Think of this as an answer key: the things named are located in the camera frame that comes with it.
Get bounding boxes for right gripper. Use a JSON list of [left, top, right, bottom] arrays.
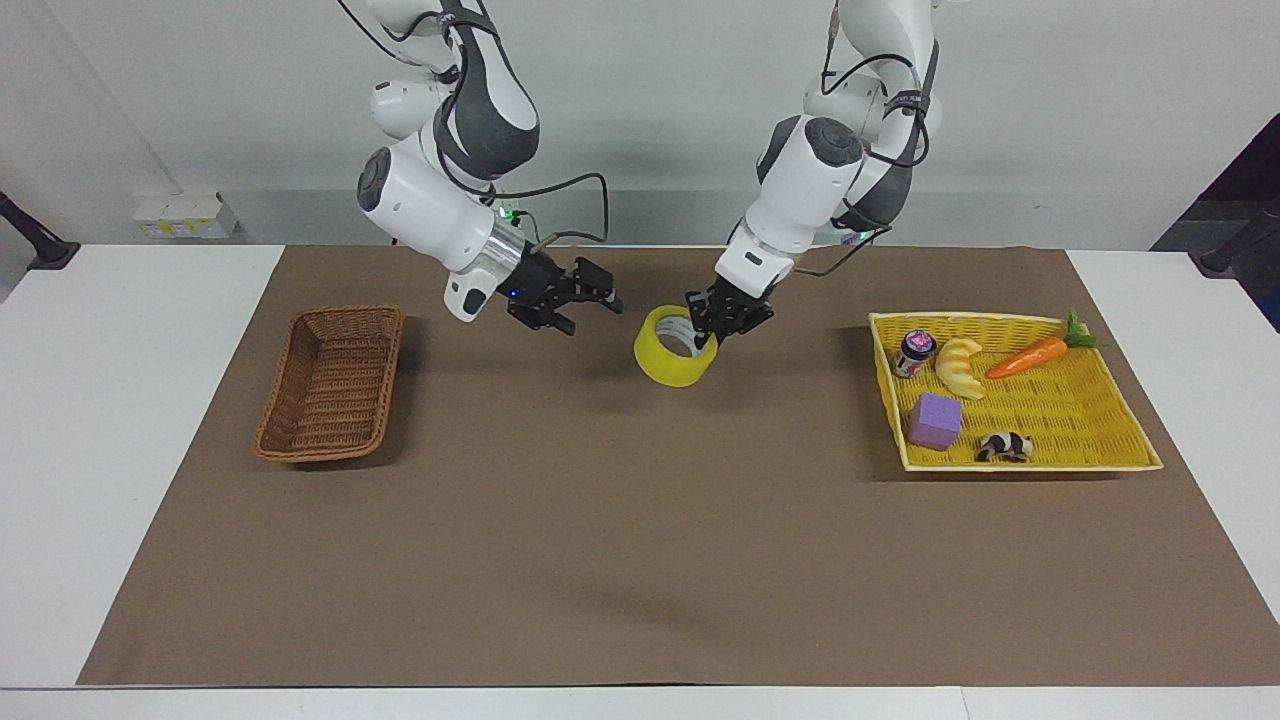
[[497, 249, 625, 337]]

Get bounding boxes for purple foam cube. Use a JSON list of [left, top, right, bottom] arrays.
[[906, 392, 965, 452]]

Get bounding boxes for yellow tape roll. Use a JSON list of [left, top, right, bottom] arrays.
[[633, 305, 720, 388]]

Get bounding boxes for white wall socket box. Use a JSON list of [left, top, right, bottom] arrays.
[[132, 192, 240, 242]]

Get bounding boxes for yellow woven basket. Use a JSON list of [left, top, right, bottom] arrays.
[[867, 311, 1165, 473]]

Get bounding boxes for black and white toy animal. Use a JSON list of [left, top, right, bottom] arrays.
[[974, 431, 1035, 464]]

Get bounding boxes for black cable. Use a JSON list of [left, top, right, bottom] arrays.
[[487, 172, 612, 252], [797, 226, 894, 279]]

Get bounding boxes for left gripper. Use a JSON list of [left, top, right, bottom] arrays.
[[685, 277, 777, 352]]

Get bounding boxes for orange toy carrot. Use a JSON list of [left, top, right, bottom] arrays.
[[985, 309, 1108, 382]]

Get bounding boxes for black stand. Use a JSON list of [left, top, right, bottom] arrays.
[[1189, 195, 1280, 280], [0, 189, 82, 272]]

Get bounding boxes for small jar with dark lid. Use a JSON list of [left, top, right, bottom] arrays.
[[893, 330, 939, 380]]

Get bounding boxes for brown wicker basket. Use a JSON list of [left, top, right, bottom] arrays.
[[252, 305, 407, 464]]

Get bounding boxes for yellow toy croissant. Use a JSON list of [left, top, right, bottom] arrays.
[[934, 337, 988, 402]]

